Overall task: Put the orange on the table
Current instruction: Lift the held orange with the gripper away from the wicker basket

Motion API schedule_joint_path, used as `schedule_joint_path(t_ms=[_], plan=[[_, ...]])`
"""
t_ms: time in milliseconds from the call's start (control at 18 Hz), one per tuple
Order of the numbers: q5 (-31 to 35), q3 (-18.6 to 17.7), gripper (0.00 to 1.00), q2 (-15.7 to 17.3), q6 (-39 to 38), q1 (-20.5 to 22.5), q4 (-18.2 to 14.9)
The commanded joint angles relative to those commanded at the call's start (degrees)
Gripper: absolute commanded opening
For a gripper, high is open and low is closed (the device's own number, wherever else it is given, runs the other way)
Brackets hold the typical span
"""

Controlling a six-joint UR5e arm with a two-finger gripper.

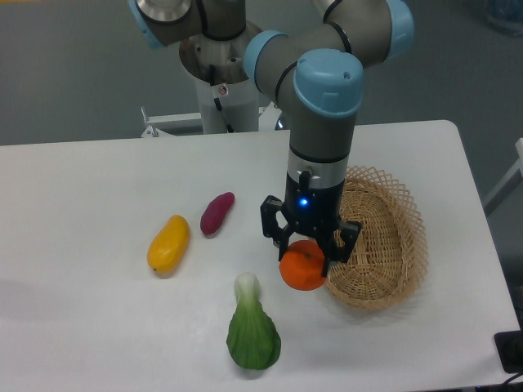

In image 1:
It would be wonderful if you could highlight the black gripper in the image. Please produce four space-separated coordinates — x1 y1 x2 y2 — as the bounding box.
260 175 362 278

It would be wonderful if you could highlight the woven wicker basket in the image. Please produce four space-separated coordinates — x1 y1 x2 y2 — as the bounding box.
326 166 428 311

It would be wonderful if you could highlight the yellow mango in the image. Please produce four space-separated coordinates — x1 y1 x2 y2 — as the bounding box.
146 215 190 276

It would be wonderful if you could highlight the green bok choy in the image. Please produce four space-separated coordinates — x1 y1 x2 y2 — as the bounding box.
226 272 281 371

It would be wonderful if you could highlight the purple sweet potato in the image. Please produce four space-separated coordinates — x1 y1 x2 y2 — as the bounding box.
199 192 235 236

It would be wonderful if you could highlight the orange fruit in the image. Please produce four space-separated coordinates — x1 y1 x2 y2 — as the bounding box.
279 240 326 291

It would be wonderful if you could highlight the blue object top right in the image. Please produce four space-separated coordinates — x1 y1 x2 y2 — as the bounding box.
484 0 522 37

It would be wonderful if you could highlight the white table frame right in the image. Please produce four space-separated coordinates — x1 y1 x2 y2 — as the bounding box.
483 138 522 216

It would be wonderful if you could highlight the black device at edge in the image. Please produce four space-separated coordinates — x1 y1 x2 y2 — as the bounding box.
494 331 522 374

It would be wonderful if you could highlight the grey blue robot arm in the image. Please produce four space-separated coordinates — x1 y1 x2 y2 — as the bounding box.
129 1 414 266

